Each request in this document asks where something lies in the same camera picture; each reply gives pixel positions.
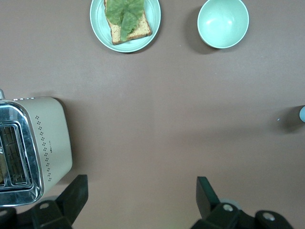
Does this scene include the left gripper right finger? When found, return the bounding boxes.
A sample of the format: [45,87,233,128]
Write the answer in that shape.
[193,176,257,229]

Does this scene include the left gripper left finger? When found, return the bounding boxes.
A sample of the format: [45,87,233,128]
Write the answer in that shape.
[31,174,89,229]

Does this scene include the pale green bowl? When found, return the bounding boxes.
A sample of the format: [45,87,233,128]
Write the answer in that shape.
[197,0,250,50]

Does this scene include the pale green plate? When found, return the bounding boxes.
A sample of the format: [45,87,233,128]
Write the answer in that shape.
[90,0,162,53]

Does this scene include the toast slice under lettuce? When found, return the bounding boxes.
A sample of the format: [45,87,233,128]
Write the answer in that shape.
[103,0,153,45]

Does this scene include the green lettuce leaf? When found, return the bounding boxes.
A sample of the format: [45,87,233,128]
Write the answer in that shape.
[105,0,145,42]

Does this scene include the beige chrome toaster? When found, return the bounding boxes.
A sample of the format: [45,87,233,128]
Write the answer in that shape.
[0,89,73,208]

